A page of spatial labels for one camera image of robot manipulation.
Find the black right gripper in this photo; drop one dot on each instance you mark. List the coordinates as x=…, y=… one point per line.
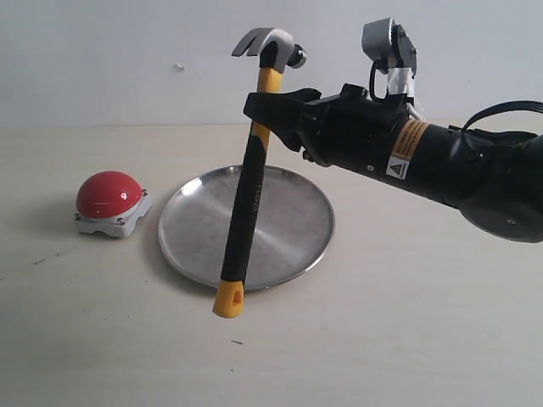
x=349, y=130

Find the yellow black claw hammer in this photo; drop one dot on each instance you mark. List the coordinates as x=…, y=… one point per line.
x=273, y=47

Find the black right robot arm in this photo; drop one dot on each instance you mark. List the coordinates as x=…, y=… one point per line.
x=493, y=178

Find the red dome push button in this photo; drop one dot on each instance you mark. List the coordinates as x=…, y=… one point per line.
x=110, y=202

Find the round stainless steel plate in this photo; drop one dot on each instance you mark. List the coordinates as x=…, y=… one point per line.
x=295, y=226

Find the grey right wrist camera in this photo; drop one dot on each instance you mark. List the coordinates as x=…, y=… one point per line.
x=392, y=53

